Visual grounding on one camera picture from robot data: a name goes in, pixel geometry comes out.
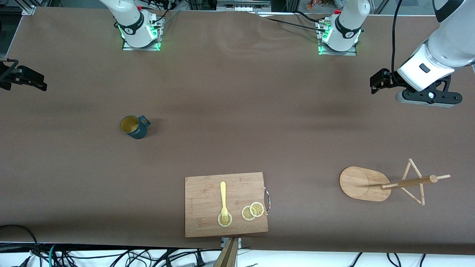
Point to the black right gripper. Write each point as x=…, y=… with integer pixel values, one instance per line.
x=23, y=74

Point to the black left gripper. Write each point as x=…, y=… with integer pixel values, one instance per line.
x=392, y=78

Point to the teal mug with yellow inside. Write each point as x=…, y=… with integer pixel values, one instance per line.
x=136, y=129

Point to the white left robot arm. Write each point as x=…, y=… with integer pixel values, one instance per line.
x=451, y=40

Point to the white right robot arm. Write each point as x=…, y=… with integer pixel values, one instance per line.
x=130, y=16

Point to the wooden mug rack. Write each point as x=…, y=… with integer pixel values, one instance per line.
x=360, y=183

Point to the brown table cover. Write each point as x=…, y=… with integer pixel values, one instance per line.
x=111, y=193

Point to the grey power strip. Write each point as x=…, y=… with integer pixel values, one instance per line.
x=243, y=4

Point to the yellow plastic fork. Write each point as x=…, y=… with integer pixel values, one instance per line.
x=223, y=193

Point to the wooden cutting board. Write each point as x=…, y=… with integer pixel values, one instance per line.
x=204, y=200

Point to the lemon slice under fork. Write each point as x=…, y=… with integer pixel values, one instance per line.
x=227, y=222

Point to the wooden beam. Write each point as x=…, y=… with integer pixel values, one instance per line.
x=227, y=256

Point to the black power plug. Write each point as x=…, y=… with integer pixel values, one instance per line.
x=200, y=259

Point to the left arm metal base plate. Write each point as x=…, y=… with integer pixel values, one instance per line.
x=337, y=53

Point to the aluminium frame corner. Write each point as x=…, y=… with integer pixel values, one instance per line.
x=29, y=8

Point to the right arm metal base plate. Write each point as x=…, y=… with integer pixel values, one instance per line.
x=141, y=48

